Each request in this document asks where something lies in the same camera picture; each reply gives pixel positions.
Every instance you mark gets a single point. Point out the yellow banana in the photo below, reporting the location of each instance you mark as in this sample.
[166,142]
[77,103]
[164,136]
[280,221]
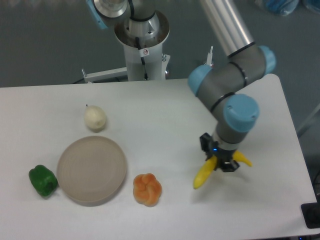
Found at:
[208,167]

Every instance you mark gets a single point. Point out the white pear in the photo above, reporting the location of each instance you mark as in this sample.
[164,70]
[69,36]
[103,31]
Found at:
[94,118]

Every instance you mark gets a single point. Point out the orange knotted bread roll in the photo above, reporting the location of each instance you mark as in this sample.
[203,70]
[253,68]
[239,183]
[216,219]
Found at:
[146,189]

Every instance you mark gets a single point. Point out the green bell pepper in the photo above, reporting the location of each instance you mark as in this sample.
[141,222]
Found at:
[43,180]

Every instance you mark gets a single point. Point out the blue plastic bag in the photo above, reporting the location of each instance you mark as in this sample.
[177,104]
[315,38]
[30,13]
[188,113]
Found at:
[281,7]

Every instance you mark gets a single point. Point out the black device table corner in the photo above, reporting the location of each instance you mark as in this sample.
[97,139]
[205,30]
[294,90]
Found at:
[311,214]

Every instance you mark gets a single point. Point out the beige round plate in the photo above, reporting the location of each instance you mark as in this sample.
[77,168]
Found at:
[91,170]

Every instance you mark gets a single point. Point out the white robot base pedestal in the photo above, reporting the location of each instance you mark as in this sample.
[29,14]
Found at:
[142,43]

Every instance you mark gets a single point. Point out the white metal bracket left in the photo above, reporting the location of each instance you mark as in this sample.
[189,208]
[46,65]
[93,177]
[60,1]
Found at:
[104,76]

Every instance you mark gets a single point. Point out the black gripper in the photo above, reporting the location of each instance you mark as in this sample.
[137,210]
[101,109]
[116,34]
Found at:
[220,151]

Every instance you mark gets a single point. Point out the white metal bracket right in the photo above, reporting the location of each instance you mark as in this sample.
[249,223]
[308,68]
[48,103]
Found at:
[209,59]

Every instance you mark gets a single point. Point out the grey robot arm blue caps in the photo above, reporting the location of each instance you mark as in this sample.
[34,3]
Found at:
[218,90]

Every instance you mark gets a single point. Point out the white metal bracket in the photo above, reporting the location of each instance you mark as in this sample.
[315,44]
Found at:
[209,59]
[104,76]

